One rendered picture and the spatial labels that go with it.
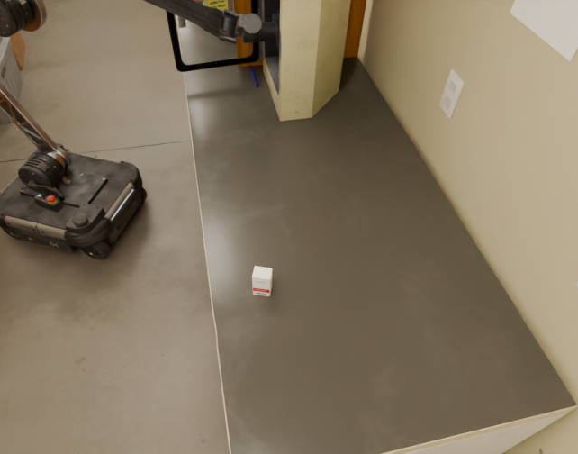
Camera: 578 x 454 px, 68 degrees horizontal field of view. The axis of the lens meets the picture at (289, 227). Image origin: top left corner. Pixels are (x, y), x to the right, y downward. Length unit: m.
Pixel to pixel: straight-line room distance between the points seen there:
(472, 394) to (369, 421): 0.22
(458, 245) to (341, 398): 0.52
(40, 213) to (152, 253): 0.55
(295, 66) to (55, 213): 1.45
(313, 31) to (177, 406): 1.49
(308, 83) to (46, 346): 1.59
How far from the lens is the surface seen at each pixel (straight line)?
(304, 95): 1.47
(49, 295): 2.39
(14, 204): 2.51
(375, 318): 1.03
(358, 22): 1.84
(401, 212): 1.25
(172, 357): 2.04
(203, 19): 1.43
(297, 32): 1.36
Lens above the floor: 1.82
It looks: 50 degrees down
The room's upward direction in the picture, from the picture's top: 3 degrees clockwise
